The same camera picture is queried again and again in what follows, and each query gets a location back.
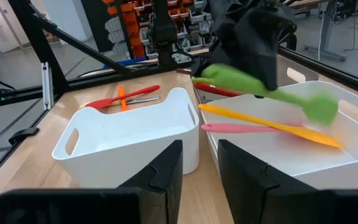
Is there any yellow silicone spatula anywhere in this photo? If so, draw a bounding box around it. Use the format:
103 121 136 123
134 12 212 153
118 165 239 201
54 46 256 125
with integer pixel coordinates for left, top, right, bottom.
198 103 344 149

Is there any white translucent plastic bin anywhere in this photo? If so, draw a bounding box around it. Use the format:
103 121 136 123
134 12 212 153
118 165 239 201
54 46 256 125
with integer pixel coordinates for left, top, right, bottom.
197 80 358 190

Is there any green silicone spatula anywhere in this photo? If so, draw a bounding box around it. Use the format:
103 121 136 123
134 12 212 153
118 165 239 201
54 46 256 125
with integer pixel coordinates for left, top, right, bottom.
191 63 340 125

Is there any grey background table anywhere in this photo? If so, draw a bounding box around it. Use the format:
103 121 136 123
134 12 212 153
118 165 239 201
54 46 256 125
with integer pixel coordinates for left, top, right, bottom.
303 0 347 62

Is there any red silicone spoon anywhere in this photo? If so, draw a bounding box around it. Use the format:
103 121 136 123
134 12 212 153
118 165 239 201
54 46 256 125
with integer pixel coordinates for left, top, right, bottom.
193 82 244 98

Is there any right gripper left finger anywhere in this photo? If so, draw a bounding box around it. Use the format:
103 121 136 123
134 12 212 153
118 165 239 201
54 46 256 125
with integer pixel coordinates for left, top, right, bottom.
116 139 185 224

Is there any orange silicone spatula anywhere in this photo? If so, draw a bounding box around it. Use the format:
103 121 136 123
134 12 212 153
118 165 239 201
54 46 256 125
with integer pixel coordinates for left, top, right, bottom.
117 85 129 112

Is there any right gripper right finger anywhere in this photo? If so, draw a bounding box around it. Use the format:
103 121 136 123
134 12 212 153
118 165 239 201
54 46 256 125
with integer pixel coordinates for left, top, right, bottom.
217 139 338 224

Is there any pink silicone spatula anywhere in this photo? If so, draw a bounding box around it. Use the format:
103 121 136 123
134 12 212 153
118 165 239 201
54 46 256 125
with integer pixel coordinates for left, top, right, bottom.
200 123 307 134

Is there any orange white parts rack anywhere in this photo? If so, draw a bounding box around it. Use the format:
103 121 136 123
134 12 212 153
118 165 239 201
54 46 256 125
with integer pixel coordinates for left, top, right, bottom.
81 0 220 62

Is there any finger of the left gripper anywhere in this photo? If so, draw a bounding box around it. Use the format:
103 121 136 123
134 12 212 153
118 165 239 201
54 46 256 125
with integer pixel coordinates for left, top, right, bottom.
193 49 246 78
244 46 280 92

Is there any black table clamp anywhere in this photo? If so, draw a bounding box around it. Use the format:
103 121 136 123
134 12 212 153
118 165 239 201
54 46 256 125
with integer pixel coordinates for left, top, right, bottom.
7 126 40 146

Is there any red silicone spatula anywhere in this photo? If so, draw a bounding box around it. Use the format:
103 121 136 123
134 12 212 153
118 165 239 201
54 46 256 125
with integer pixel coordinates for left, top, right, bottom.
85 85 161 110

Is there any white opaque plastic bin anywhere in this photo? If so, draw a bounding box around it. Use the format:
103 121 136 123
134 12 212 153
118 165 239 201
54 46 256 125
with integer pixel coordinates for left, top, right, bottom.
51 86 201 189

